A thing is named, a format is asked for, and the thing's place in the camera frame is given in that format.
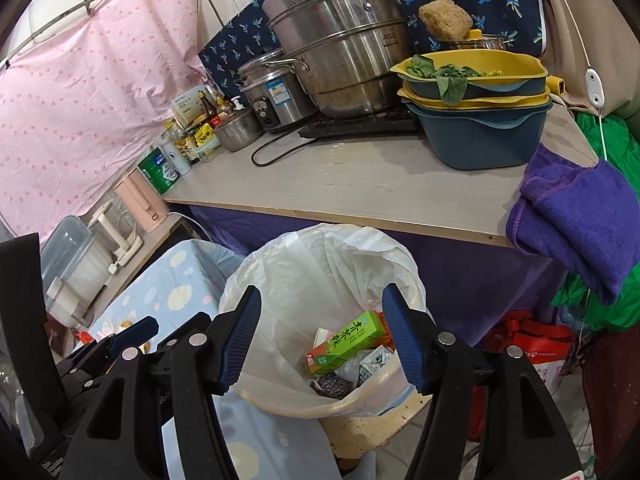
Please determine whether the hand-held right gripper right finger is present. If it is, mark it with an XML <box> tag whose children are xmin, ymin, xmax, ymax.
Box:
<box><xmin>381</xmin><ymin>282</ymin><xmax>585</xmax><ymax>480</ymax></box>

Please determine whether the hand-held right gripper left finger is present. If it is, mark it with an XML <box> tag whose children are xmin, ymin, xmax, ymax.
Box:
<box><xmin>59</xmin><ymin>285</ymin><xmax>263</xmax><ymax>480</ymax></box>

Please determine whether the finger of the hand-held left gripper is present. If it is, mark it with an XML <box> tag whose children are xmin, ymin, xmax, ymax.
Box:
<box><xmin>55</xmin><ymin>316</ymin><xmax>161</xmax><ymax>387</ymax></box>
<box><xmin>145</xmin><ymin>311</ymin><xmax>215</xmax><ymax>361</ymax></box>

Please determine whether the grey white milk carton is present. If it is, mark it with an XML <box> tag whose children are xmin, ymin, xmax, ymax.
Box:
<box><xmin>345</xmin><ymin>345</ymin><xmax>401</xmax><ymax>388</ymax></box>

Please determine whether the long green cardboard box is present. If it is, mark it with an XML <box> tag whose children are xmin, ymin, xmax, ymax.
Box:
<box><xmin>306</xmin><ymin>311</ymin><xmax>393</xmax><ymax>378</ymax></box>

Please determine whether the round white trash bin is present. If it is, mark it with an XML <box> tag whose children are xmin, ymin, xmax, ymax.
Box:
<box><xmin>218</xmin><ymin>222</ymin><xmax>433</xmax><ymax>418</ymax></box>

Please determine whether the white plastic bin liner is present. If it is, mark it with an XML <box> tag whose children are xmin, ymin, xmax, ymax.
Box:
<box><xmin>218</xmin><ymin>222</ymin><xmax>433</xmax><ymax>413</ymax></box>

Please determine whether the blue planet-print tablecloth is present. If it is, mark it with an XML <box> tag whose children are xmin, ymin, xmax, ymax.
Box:
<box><xmin>87</xmin><ymin>240</ymin><xmax>381</xmax><ymax>480</ymax></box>

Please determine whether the white covered dish rack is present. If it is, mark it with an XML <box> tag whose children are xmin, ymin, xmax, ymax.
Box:
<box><xmin>40</xmin><ymin>215</ymin><xmax>121</xmax><ymax>321</ymax></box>

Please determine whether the purple counter skirt cloth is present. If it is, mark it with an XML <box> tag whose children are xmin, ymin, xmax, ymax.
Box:
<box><xmin>187</xmin><ymin>205</ymin><xmax>571</xmax><ymax>351</ymax></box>

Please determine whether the red shopping bag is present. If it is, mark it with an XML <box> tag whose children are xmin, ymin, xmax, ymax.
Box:
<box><xmin>482</xmin><ymin>310</ymin><xmax>576</xmax><ymax>396</ymax></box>

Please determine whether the pink electric kettle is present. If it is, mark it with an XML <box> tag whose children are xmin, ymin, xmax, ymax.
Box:
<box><xmin>112</xmin><ymin>170</ymin><xmax>171</xmax><ymax>233</ymax></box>

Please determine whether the green tin can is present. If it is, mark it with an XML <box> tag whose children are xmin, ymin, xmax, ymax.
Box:
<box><xmin>137</xmin><ymin>144</ymin><xmax>181</xmax><ymax>196</ymax></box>

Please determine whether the brown sauce bottle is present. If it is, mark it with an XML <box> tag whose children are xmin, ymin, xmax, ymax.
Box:
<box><xmin>179</xmin><ymin>130</ymin><xmax>201</xmax><ymax>163</ymax></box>

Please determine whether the yellow seasoning packet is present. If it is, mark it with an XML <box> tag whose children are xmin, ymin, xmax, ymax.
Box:
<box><xmin>192</xmin><ymin>127</ymin><xmax>221</xmax><ymax>155</ymax></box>

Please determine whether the small steel pot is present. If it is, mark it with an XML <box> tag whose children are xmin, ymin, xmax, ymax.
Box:
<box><xmin>212</xmin><ymin>107</ymin><xmax>266</xmax><ymax>153</ymax></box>

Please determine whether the purple towel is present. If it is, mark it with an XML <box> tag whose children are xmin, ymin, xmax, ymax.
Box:
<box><xmin>506</xmin><ymin>142</ymin><xmax>636</xmax><ymax>307</ymax></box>

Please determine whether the large blue basin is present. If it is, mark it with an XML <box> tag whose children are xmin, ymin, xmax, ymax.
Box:
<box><xmin>405</xmin><ymin>100</ymin><xmax>553</xmax><ymax>171</ymax></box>

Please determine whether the dark glass bottle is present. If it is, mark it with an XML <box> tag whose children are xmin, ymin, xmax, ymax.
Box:
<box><xmin>200</xmin><ymin>91</ymin><xmax>221</xmax><ymax>122</ymax></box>

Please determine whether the white cardboard tea box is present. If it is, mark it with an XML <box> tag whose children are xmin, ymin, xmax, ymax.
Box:
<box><xmin>170</xmin><ymin>87</ymin><xmax>211</xmax><ymax>128</ymax></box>

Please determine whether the black induction cooker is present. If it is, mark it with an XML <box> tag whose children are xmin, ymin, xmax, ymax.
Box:
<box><xmin>297</xmin><ymin>105</ymin><xmax>426</xmax><ymax>140</ymax></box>

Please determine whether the pink dotted curtain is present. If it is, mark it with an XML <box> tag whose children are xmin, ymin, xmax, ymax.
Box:
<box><xmin>0</xmin><ymin>0</ymin><xmax>221</xmax><ymax>241</ymax></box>

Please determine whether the steel rice cooker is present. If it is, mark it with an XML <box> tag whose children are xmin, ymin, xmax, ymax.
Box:
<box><xmin>235</xmin><ymin>47</ymin><xmax>321</xmax><ymax>133</ymax></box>

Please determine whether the yellow colander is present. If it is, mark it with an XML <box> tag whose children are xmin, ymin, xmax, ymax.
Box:
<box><xmin>397</xmin><ymin>87</ymin><xmax>553</xmax><ymax>112</ymax></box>
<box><xmin>389</xmin><ymin>50</ymin><xmax>565</xmax><ymax>95</ymax></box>

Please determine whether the green leafy vegetable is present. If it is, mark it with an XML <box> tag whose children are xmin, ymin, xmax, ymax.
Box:
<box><xmin>405</xmin><ymin>57</ymin><xmax>481</xmax><ymax>106</ymax></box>

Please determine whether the green plastic bag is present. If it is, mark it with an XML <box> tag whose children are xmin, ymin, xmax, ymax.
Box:
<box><xmin>550</xmin><ymin>110</ymin><xmax>640</xmax><ymax>332</ymax></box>

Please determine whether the large steel steamer pot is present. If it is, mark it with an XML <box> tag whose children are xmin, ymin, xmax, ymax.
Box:
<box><xmin>261</xmin><ymin>0</ymin><xmax>416</xmax><ymax>120</ymax></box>

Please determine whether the brown loofah sponge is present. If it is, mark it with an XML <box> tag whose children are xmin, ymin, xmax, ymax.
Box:
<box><xmin>418</xmin><ymin>0</ymin><xmax>473</xmax><ymax>41</ymax></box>

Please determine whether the beige curtain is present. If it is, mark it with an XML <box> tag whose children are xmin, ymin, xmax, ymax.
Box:
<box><xmin>520</xmin><ymin>0</ymin><xmax>640</xmax><ymax>117</ymax></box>

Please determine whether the black power cable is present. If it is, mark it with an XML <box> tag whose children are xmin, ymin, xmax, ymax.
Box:
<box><xmin>250</xmin><ymin>132</ymin><xmax>321</xmax><ymax>167</ymax></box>

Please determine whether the white cord switch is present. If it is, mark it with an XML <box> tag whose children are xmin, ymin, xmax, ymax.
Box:
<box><xmin>585</xmin><ymin>67</ymin><xmax>606</xmax><ymax>108</ymax></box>

